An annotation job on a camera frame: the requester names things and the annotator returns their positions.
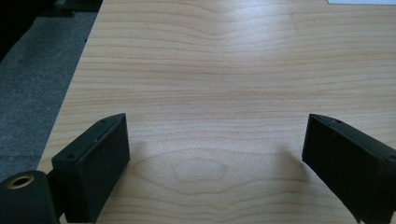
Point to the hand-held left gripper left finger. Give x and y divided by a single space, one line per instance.
90 174

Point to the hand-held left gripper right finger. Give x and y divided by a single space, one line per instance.
348 161

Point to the dark metal stand base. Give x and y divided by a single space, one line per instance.
67 7

